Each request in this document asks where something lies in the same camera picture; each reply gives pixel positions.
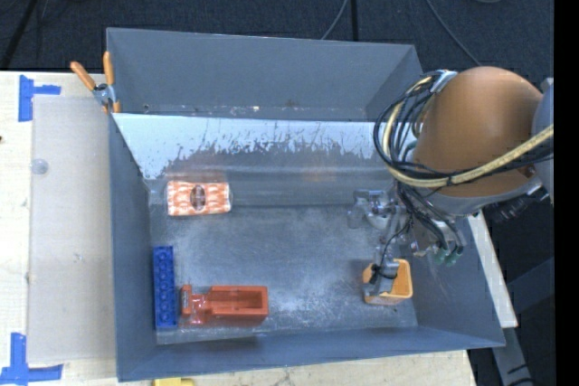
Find pale grey metal gripper finger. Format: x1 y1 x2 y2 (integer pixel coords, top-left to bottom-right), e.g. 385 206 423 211
372 260 396 302

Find grey metal bin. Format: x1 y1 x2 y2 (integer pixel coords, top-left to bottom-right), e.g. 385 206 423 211
104 27 508 383

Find red-orange plastic box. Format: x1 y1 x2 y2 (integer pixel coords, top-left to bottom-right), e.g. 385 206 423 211
179 284 271 326

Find orange patterned packet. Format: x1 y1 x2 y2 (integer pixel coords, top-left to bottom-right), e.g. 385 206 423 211
166 179 233 218

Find blue toy brick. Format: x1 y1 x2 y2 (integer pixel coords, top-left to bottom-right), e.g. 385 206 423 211
152 245 178 330

